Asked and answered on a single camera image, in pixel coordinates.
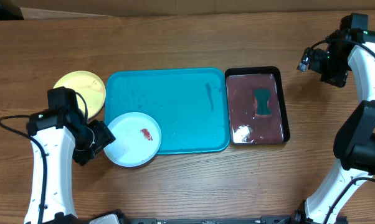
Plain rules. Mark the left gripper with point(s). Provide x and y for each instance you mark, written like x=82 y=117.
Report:
x=104 y=135

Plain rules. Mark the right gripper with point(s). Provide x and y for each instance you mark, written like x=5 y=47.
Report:
x=317 y=58

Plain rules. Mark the light blue plate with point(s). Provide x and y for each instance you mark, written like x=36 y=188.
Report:
x=137 y=139

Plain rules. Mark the yellow plate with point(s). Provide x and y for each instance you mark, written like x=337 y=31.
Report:
x=89 y=85

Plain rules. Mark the green sponge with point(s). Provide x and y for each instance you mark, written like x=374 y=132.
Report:
x=261 y=99

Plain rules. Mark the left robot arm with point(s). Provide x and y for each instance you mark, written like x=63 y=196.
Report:
x=60 y=135

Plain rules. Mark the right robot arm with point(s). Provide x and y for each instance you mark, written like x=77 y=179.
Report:
x=351 y=48

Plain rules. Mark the teal plastic tray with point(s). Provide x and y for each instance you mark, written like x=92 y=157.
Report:
x=189 y=104

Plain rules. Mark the black water tray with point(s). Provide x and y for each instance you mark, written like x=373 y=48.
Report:
x=245 y=127

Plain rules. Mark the dark object top-left corner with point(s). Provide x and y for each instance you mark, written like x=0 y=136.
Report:
x=9 y=11

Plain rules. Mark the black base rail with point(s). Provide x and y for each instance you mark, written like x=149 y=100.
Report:
x=117 y=216

